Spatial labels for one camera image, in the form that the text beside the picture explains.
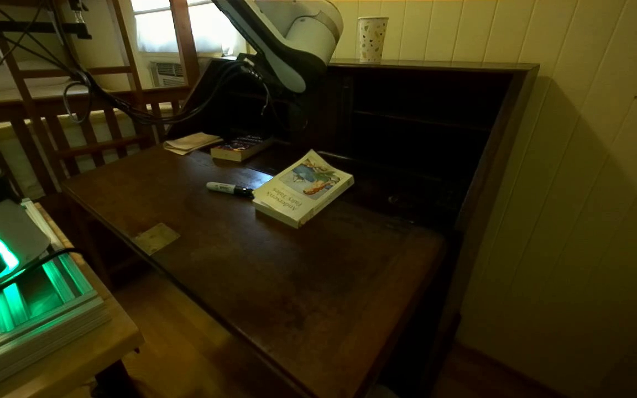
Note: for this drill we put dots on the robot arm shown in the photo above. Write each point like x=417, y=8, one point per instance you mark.
x=296, y=33

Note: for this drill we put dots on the white illustrated paperback book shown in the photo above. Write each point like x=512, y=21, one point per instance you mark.
x=302, y=190

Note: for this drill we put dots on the dark cover book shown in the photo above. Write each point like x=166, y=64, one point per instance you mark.
x=238, y=149

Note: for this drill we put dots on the black and white marker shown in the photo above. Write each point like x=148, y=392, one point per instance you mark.
x=224, y=188

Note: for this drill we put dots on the dark wooden secretary desk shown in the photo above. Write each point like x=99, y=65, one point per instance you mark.
x=274, y=287

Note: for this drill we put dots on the folded beige paper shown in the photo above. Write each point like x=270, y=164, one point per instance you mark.
x=191, y=142

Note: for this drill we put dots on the patterned paper cup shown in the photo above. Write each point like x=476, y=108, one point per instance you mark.
x=372, y=38

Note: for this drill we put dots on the window air conditioner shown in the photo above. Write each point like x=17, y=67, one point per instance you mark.
x=166, y=73

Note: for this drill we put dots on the window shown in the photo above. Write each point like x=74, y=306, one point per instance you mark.
x=208, y=25

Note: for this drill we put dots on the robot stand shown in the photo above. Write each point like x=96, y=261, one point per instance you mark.
x=75, y=342

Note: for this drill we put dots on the wooden bed frame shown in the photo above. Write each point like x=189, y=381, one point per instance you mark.
x=36, y=110

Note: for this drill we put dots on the black mount bar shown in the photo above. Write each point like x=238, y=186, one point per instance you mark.
x=31, y=29

